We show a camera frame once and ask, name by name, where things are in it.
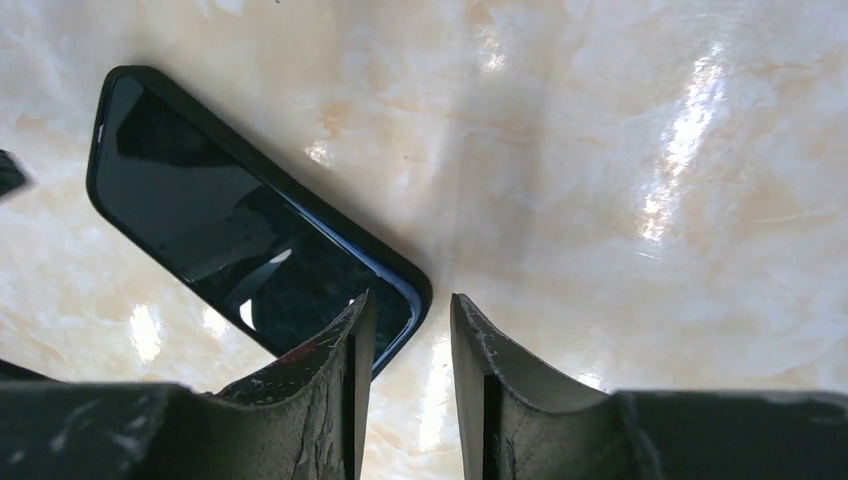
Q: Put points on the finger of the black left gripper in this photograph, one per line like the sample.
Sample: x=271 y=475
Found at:
x=12 y=177

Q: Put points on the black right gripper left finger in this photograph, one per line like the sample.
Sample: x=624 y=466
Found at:
x=303 y=416

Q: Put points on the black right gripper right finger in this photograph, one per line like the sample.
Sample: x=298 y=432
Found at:
x=520 y=418

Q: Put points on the blue-edged black phone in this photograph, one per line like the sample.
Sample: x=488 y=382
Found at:
x=199 y=212

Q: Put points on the black phone case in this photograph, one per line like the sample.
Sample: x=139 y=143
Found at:
x=265 y=166

